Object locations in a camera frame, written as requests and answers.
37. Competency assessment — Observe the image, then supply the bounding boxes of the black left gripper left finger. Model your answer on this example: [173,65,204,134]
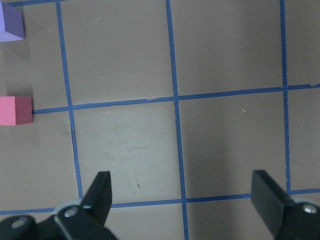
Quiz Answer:
[54,171,112,240]

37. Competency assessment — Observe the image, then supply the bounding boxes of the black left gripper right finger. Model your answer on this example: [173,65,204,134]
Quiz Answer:
[250,170,320,240]

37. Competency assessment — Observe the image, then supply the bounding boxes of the pink foam cube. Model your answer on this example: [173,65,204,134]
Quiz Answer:
[0,96,33,126]

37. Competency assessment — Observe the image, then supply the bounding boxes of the purple foam cube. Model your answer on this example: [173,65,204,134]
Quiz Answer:
[0,1,25,43]

